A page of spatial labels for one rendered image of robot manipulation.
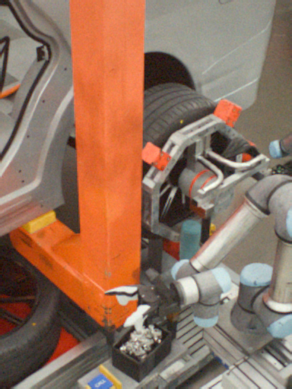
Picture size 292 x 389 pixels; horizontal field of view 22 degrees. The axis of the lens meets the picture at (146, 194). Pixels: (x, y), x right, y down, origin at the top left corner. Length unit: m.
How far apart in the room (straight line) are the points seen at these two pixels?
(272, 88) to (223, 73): 2.03
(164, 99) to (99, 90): 0.81
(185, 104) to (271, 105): 2.39
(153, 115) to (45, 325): 0.94
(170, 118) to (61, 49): 0.51
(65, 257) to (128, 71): 0.98
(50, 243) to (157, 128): 0.65
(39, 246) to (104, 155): 0.82
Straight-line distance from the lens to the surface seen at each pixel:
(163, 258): 3.50
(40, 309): 3.06
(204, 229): 2.90
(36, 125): 2.88
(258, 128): 5.07
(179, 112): 2.95
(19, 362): 3.02
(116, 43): 2.19
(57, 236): 3.11
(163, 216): 3.23
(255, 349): 2.53
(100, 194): 2.48
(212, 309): 2.18
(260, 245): 4.13
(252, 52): 3.66
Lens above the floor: 2.74
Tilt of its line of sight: 38 degrees down
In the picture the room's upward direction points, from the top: 1 degrees clockwise
